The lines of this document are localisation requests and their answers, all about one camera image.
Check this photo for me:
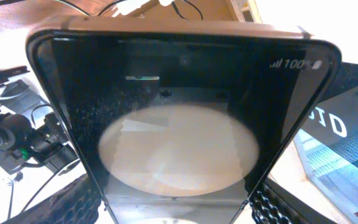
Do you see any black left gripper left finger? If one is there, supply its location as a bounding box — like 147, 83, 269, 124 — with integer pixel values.
5, 174, 101, 224

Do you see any white power strip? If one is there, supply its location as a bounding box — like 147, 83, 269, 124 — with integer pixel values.
111, 0, 173, 17

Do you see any black USB charging cable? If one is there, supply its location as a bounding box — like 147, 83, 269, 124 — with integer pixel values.
0, 0, 204, 21

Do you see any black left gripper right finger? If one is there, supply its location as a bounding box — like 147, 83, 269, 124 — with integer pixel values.
250, 182, 334, 224

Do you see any black Galaxy smartphone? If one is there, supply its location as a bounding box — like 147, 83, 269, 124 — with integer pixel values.
25, 16, 341, 223

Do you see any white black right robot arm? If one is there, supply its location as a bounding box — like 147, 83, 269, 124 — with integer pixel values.
0, 66, 77, 174

